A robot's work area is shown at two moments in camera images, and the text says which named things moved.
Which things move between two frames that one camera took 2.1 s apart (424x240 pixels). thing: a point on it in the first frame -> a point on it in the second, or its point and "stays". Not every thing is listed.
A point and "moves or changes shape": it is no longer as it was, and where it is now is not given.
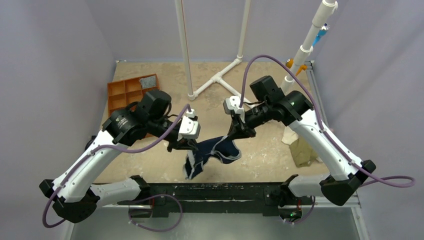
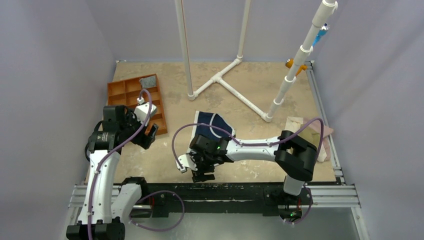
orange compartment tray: x=121 y=93 stays
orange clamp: x=289 y=63 stays
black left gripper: x=184 y=144 -> x=144 y=140
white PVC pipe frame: x=218 y=78 stays
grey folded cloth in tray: x=148 y=81 stays
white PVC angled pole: x=326 y=9 stays
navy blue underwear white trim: x=223 y=148 moves or changes shape
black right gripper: x=240 y=125 -> x=201 y=165
